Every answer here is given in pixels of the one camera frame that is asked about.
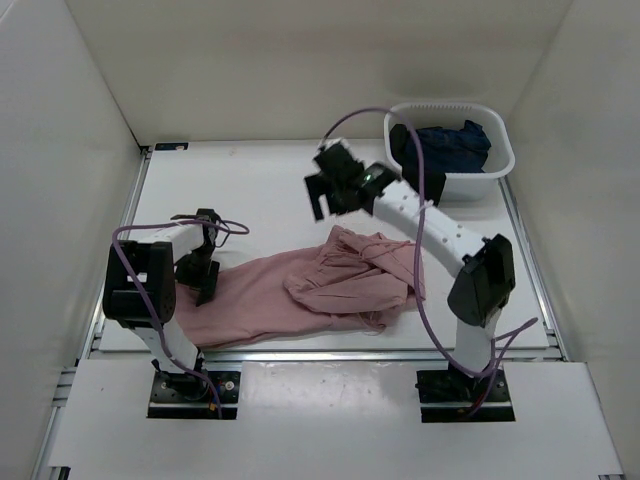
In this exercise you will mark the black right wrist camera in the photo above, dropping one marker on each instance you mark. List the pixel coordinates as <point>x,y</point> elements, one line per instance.
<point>335,159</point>

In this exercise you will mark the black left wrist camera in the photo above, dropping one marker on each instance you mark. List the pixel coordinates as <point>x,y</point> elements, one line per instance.
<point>207,219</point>

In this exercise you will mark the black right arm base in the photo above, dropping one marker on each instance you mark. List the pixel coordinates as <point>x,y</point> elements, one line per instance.
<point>449,396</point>

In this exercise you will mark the aluminium left rail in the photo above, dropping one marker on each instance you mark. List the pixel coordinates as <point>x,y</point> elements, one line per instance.
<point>96,322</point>

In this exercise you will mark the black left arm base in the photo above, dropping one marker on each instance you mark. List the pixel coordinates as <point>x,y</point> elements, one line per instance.
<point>183,397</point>

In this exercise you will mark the pink trousers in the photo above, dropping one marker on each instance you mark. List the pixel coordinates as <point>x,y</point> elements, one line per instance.
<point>352,282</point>

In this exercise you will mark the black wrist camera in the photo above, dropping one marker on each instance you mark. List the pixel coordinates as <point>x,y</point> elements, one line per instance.
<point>335,159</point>
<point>207,219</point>

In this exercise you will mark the aluminium rail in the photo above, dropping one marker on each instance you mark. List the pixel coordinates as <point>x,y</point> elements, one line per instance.
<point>96,322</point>
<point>535,278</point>
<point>548,354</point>

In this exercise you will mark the black trousers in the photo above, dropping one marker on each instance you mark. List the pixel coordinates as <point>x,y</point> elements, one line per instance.
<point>404,153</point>

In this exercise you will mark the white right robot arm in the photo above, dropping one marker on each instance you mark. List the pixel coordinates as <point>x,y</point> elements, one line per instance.
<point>482,268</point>

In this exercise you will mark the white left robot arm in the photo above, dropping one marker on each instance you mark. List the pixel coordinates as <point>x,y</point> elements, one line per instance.
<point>146,264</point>

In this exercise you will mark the white plastic basket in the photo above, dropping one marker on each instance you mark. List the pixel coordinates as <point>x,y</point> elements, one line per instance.
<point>458,187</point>

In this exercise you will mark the aluminium right rail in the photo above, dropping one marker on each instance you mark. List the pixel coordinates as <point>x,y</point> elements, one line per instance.
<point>535,278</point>

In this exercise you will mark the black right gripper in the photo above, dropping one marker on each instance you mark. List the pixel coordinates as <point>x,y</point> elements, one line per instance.
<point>316,188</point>

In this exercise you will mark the aluminium front rail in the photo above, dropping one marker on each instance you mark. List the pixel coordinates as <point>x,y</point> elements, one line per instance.
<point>548,354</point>

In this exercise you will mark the dark blue trousers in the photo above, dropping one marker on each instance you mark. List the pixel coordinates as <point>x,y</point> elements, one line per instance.
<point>466,149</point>

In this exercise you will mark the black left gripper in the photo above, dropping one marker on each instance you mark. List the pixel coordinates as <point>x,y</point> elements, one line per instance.
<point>205,283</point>

